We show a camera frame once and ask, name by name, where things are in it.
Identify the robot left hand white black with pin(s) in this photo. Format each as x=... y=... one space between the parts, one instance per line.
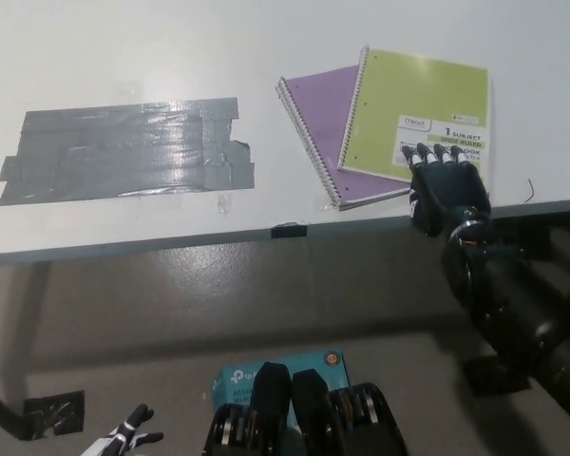
x=119 y=439

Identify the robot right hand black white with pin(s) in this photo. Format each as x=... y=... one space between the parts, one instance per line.
x=446 y=190

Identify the green Mead spiral notebook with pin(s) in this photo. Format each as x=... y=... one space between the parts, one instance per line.
x=408 y=95

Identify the robot body black blocks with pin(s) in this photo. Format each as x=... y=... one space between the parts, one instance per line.
x=313 y=418

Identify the teal TP-Link box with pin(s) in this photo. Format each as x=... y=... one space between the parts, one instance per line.
x=240 y=377

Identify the purple spiral notebook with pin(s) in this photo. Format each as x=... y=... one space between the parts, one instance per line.
x=313 y=109

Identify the small black tape strip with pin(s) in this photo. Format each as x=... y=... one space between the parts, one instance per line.
x=289 y=231

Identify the clear tape scrap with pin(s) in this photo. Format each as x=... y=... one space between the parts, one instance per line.
x=223 y=203

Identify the grey duct tape patch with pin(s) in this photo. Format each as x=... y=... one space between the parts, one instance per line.
x=123 y=152

